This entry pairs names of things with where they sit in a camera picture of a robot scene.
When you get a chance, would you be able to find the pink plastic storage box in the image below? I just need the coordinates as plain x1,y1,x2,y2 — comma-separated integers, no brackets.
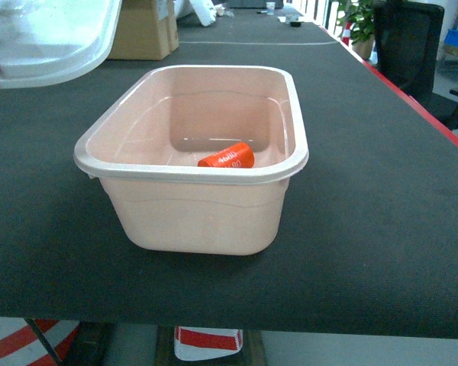
74,65,308,255

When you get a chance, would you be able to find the cardboard box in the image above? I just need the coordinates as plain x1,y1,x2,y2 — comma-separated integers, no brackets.
108,0,179,61

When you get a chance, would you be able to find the orange cylindrical capacitor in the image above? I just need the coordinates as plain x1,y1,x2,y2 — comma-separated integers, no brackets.
197,142,255,169

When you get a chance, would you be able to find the black office chair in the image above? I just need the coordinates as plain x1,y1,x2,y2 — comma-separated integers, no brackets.
373,2,458,130

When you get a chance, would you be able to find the green potted plant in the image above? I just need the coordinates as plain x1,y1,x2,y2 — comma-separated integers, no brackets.
337,0,375,60

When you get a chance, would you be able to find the white box lid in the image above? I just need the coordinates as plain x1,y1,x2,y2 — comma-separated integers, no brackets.
0,1,121,91

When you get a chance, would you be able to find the black table mat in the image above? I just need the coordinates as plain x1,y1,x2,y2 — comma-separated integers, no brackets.
0,10,458,339

